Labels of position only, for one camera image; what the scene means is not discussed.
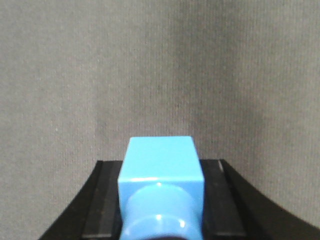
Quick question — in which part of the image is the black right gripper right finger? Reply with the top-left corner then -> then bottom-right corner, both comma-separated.
200,159 -> 320,240

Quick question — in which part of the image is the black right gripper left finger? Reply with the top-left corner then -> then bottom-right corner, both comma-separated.
40,160 -> 122,240

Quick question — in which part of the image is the light blue block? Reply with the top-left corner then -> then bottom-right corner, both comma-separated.
117,136 -> 205,240

